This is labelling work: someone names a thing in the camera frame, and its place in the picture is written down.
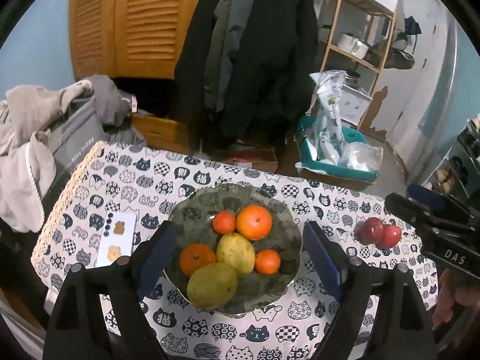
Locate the green patterned plate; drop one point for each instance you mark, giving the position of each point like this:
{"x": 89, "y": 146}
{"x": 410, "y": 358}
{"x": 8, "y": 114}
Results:
{"x": 210, "y": 202}

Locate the red apple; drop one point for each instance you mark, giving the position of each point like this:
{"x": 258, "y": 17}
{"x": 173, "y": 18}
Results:
{"x": 390, "y": 236}
{"x": 369, "y": 230}

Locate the small metal pot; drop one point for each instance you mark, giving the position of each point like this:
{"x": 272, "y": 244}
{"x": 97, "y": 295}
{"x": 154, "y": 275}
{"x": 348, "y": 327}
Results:
{"x": 352, "y": 78}

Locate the yellow pear front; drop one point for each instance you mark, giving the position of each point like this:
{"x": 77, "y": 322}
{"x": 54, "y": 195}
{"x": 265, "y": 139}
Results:
{"x": 212, "y": 285}

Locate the grey hanging jacket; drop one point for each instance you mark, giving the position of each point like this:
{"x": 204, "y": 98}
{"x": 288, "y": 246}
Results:
{"x": 225, "y": 45}

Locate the white cat print box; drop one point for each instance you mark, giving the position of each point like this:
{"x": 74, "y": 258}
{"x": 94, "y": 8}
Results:
{"x": 356, "y": 103}

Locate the person's right hand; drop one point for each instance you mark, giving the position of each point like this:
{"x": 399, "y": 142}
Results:
{"x": 444, "y": 300}

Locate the small tangerine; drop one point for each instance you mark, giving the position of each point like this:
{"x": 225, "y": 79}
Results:
{"x": 224, "y": 222}
{"x": 267, "y": 261}

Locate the large orange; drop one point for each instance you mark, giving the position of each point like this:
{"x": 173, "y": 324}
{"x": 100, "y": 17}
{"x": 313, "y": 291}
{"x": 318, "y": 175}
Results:
{"x": 254, "y": 222}

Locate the black hanging coat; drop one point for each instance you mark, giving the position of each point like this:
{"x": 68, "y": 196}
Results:
{"x": 270, "y": 63}

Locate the cat print tablecloth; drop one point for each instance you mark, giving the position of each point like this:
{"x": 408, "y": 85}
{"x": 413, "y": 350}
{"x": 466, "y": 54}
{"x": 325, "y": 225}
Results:
{"x": 337, "y": 195}

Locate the grey bag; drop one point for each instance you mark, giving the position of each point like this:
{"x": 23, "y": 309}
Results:
{"x": 75, "y": 138}

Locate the white plastic bag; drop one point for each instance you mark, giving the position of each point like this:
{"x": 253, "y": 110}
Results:
{"x": 330, "y": 112}

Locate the black hanging jacket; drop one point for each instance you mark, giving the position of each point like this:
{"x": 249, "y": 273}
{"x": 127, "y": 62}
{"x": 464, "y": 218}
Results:
{"x": 191, "y": 63}

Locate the bamboo shelf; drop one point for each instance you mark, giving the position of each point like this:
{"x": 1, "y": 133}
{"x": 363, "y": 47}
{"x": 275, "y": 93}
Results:
{"x": 386, "y": 41}

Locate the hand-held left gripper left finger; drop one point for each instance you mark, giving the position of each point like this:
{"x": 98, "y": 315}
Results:
{"x": 157, "y": 258}

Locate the beige cloth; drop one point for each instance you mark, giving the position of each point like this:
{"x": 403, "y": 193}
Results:
{"x": 22, "y": 165}

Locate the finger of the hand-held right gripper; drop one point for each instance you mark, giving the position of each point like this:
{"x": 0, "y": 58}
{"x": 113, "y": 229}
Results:
{"x": 425, "y": 196}
{"x": 405, "y": 206}

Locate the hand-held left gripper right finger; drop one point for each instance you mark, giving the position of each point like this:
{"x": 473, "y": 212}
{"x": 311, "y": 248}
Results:
{"x": 322, "y": 258}

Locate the clear plastic bag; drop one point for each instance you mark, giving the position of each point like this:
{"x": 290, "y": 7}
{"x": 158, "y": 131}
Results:
{"x": 362, "y": 155}

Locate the wooden louvered wardrobe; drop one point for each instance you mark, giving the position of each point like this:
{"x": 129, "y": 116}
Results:
{"x": 150, "y": 18}

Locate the white phone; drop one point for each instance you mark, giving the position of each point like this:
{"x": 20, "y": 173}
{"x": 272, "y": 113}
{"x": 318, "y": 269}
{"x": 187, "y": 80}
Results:
{"x": 125, "y": 218}

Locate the wicker table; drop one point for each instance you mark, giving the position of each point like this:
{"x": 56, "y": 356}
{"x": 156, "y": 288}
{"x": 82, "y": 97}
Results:
{"x": 60, "y": 213}

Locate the teal plastic bin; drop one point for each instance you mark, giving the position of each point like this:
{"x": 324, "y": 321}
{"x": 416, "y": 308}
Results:
{"x": 307, "y": 146}

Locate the silver pot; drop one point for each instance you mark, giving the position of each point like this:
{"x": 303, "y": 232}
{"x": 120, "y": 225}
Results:
{"x": 352, "y": 45}

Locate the yellow pear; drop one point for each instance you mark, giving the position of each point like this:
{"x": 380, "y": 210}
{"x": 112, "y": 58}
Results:
{"x": 212, "y": 285}
{"x": 236, "y": 253}

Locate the cluttered metal rack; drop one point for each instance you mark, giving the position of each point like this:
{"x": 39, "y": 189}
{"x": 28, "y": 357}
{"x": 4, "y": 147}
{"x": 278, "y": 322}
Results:
{"x": 461, "y": 157}

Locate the wooden drawer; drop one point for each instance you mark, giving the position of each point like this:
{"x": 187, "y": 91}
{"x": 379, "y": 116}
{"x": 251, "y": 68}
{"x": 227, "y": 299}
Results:
{"x": 165, "y": 133}

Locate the flat cardboard box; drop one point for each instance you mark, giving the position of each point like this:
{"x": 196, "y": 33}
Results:
{"x": 337, "y": 180}

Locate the orange with stem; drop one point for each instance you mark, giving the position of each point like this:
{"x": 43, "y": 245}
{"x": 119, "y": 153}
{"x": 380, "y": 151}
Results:
{"x": 197, "y": 259}

